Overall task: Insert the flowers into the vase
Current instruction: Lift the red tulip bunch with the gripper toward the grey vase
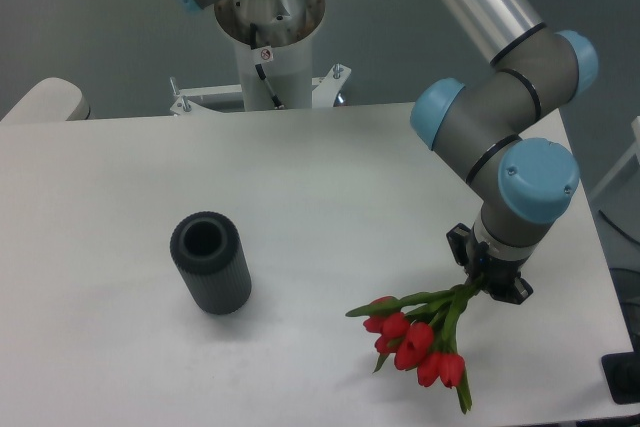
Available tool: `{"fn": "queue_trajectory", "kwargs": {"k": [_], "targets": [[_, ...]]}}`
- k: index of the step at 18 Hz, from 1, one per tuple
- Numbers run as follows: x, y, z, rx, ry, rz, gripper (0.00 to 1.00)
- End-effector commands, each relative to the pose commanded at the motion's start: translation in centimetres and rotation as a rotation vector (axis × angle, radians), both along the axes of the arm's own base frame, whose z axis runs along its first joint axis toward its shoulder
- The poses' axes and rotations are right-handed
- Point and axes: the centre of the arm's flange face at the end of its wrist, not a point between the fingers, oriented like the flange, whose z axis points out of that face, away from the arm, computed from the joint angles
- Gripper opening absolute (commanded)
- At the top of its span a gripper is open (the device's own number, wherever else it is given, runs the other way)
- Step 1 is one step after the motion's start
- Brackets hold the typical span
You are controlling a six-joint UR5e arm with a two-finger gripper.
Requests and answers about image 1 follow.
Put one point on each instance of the red tulip bouquet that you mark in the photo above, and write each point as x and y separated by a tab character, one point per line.
418	333

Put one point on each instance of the white frame at right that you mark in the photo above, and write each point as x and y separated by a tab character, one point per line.
622	170

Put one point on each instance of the black device at table edge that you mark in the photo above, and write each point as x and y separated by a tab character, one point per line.
622	376

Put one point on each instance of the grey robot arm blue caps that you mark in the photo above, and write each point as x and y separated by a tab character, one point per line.
525	184

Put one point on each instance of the beige chair backrest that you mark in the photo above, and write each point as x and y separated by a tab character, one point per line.
51	100

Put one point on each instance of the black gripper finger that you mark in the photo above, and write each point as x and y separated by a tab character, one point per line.
516	290
459	240

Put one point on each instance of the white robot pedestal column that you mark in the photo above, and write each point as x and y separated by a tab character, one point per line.
272	41

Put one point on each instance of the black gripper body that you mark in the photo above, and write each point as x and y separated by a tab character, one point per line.
490	267

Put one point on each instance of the dark grey ribbed vase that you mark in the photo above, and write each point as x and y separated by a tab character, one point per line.
207	251

